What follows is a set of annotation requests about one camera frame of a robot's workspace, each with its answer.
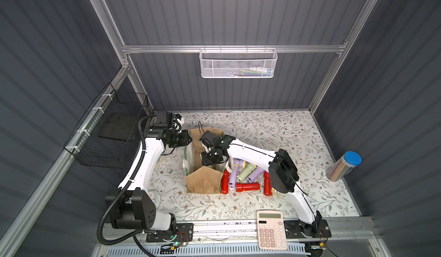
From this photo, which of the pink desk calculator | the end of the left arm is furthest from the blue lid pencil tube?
the end of the left arm

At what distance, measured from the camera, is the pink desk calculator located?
0.71 m

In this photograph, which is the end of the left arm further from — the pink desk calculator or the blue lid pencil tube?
the blue lid pencil tube
